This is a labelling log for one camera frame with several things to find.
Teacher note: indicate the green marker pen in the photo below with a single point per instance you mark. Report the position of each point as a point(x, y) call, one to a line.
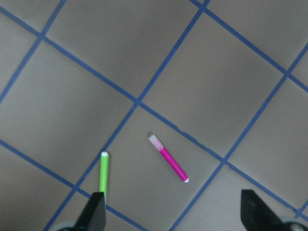
point(103, 173)

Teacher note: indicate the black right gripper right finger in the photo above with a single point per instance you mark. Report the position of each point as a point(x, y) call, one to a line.
point(257, 216)

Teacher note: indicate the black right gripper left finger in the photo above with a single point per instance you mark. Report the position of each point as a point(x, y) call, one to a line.
point(93, 216)

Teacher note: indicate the pink marker pen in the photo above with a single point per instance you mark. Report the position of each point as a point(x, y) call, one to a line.
point(169, 158)

